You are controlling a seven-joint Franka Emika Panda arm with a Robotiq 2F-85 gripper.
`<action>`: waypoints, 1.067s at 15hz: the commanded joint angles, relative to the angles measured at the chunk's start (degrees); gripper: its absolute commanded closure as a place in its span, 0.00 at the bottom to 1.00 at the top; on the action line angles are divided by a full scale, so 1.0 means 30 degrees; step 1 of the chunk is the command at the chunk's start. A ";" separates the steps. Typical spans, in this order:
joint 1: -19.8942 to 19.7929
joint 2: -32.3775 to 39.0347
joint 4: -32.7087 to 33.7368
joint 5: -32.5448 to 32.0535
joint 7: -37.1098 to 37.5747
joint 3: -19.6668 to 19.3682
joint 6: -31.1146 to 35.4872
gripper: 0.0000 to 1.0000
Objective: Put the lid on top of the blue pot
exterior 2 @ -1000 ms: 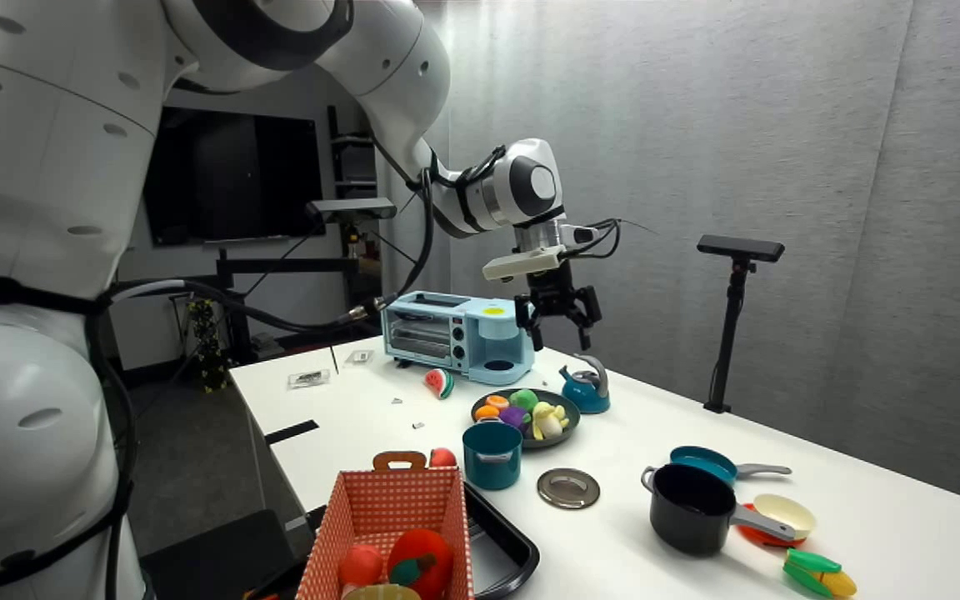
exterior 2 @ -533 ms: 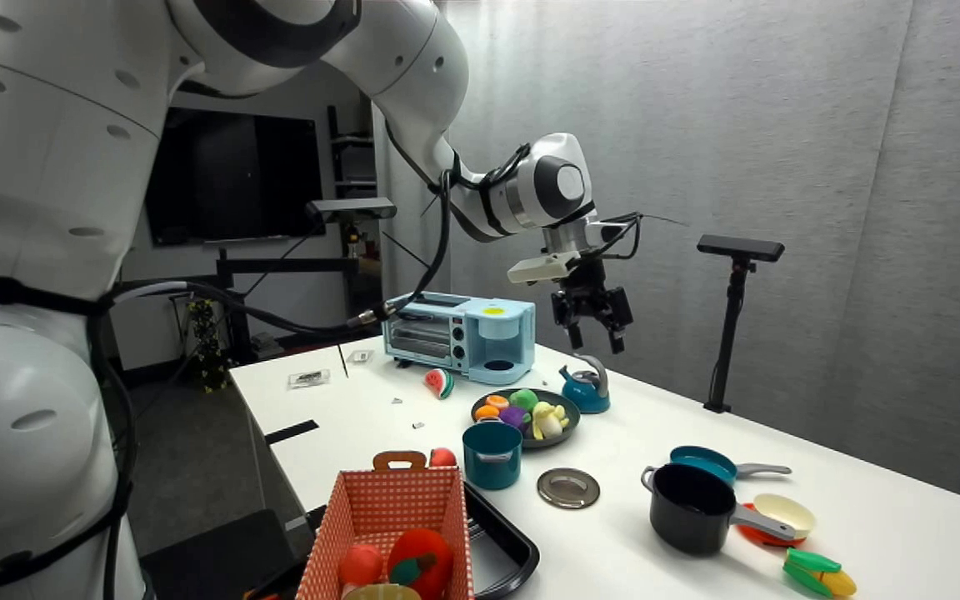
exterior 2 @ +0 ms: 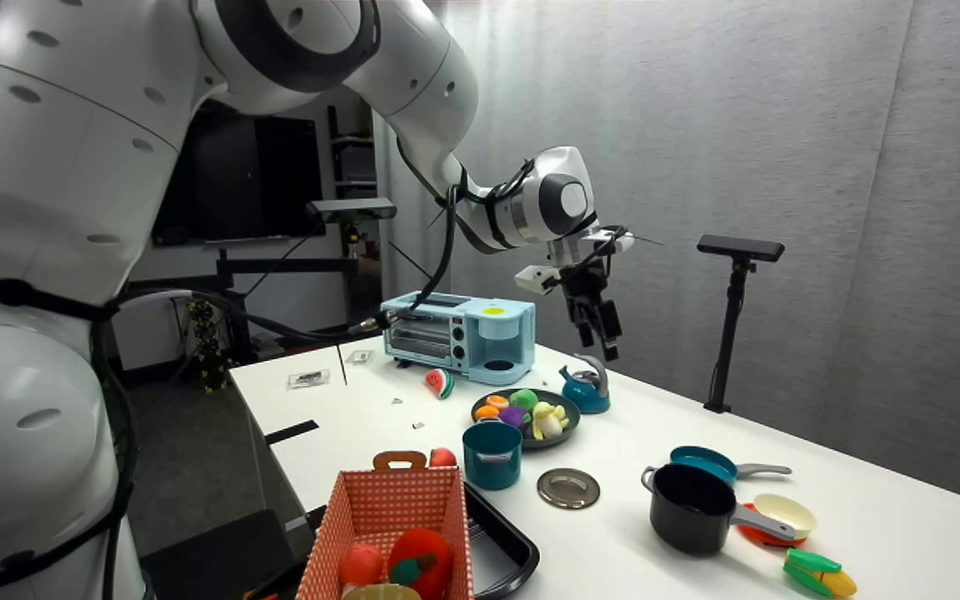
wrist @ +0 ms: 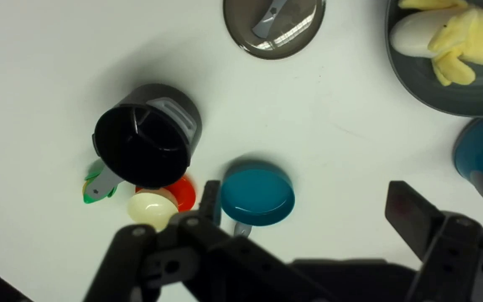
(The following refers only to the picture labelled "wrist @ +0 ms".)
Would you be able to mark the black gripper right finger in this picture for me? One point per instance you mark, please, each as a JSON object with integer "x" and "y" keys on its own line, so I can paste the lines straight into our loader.
{"x": 454, "y": 251}

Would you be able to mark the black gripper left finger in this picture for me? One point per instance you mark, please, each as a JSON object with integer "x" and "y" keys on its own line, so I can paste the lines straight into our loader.
{"x": 159, "y": 251}

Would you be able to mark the black pot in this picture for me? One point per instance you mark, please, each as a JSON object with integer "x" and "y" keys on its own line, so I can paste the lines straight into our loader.
{"x": 142, "y": 139}

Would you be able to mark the cream toy bowl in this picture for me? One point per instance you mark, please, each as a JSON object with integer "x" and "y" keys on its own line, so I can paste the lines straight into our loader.
{"x": 150, "y": 209}

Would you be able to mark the small red plate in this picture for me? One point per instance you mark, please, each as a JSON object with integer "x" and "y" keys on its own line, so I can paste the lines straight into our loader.
{"x": 185, "y": 193}

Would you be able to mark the teal frying pan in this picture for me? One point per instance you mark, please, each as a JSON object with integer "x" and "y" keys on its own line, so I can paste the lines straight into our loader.
{"x": 259, "y": 193}

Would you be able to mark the dark grey plate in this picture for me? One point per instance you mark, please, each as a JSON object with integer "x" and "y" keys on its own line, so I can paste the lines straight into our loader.
{"x": 466, "y": 100}

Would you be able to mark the yellow toy banana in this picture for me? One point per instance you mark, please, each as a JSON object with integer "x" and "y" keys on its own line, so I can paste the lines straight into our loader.
{"x": 471, "y": 38}

